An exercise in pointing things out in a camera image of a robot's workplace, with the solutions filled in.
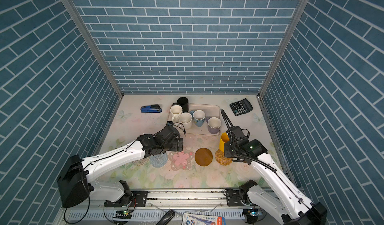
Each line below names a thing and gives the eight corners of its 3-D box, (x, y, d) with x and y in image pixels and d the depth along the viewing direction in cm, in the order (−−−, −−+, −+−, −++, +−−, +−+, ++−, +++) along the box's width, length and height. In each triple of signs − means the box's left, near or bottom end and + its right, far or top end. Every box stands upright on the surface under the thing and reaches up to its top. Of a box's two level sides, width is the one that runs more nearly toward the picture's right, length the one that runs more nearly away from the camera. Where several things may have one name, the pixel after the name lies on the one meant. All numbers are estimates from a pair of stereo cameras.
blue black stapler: (141, 113, 111) (140, 109, 108) (143, 107, 115) (141, 104, 112) (161, 113, 111) (160, 109, 108) (162, 107, 115) (161, 104, 112)
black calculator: (235, 116, 110) (236, 113, 107) (229, 105, 117) (229, 102, 114) (252, 111, 113) (254, 108, 111) (245, 101, 120) (246, 98, 117)
